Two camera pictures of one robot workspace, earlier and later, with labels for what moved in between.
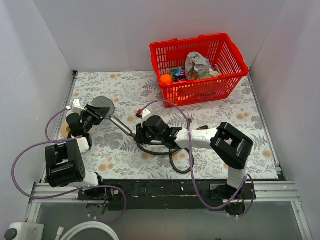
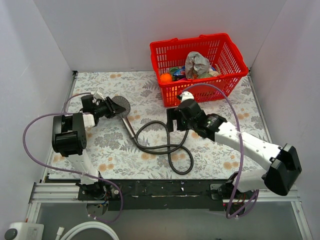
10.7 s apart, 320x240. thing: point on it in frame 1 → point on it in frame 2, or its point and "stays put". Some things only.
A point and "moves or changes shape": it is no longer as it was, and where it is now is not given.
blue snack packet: (180, 73) stays put
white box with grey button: (25, 231) stays put
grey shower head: (103, 102) moves or changes shape
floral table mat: (115, 153) stays put
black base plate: (169, 195) stays put
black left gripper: (94, 112) → (109, 106)
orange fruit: (166, 78) stays put
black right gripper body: (139, 135) → (173, 119)
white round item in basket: (214, 73) stays put
